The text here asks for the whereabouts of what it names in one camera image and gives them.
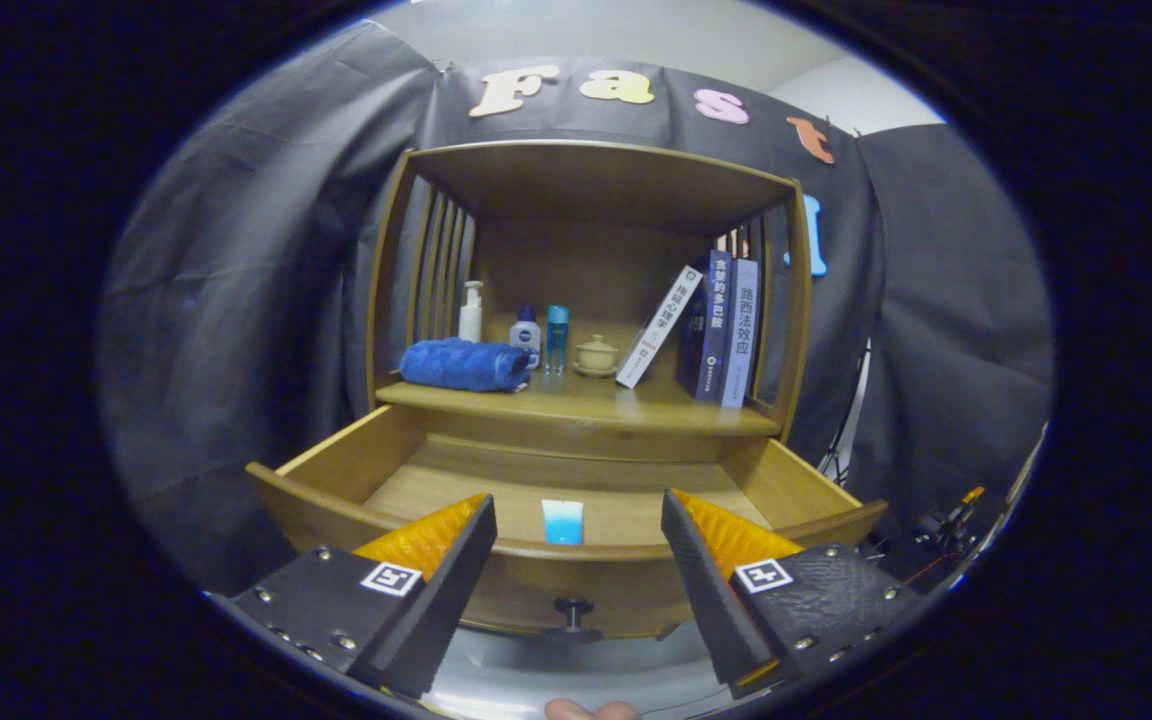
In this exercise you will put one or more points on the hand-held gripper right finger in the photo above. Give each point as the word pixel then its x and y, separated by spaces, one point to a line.
pixel 711 600

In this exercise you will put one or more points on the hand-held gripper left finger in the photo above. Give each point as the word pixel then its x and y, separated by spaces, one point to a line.
pixel 441 605

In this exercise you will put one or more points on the wooden drawer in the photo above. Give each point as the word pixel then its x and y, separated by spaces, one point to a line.
pixel 556 585

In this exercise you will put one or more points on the blue squeeze tube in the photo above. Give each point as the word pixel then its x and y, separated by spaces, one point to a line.
pixel 563 522

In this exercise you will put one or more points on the wooden countertop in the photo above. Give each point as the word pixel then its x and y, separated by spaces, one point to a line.
pixel 596 400

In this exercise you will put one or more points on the wooden cabinet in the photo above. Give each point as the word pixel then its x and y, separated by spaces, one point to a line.
pixel 586 270

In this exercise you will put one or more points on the blue folded towel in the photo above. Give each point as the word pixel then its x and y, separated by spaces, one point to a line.
pixel 461 365

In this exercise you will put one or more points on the black device with orange part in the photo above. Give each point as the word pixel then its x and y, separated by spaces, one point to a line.
pixel 946 530

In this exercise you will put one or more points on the light purple book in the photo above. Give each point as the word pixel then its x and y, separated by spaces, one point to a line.
pixel 741 335

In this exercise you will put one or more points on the dark blue book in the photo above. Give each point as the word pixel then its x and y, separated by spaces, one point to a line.
pixel 711 330

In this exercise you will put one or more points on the beige lidded teacup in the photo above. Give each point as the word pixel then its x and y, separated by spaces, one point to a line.
pixel 596 355

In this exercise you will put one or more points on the white book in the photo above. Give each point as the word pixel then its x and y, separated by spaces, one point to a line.
pixel 658 328

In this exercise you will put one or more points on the small white blue-capped bottle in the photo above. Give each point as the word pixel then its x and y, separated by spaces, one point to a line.
pixel 525 335

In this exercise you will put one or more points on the white pump bottle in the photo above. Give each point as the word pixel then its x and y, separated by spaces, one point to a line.
pixel 471 320

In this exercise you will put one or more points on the clear blue bottle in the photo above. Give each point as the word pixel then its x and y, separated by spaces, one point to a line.
pixel 557 340

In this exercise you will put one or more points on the black backdrop cloth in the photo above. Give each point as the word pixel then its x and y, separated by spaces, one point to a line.
pixel 256 300

